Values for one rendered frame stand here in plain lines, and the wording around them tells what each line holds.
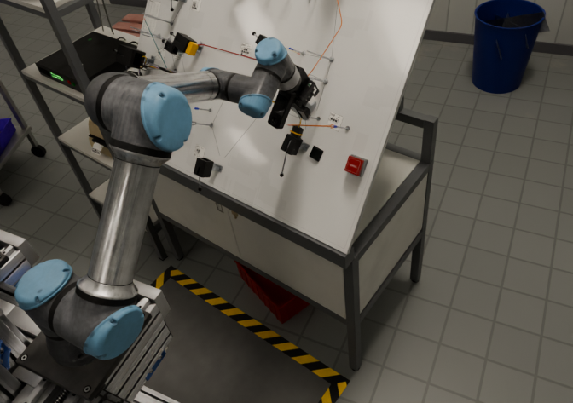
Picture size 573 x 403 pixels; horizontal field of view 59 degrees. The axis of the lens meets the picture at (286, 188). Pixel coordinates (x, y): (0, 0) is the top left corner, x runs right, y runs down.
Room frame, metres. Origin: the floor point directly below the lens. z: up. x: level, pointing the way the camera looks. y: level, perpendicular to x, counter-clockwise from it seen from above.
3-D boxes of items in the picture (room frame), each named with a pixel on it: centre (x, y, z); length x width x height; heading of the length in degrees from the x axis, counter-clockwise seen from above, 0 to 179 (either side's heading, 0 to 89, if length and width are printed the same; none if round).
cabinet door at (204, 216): (1.64, 0.44, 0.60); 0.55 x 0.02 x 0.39; 46
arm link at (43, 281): (0.66, 0.51, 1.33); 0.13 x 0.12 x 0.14; 53
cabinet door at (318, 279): (1.25, 0.05, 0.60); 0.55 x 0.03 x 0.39; 46
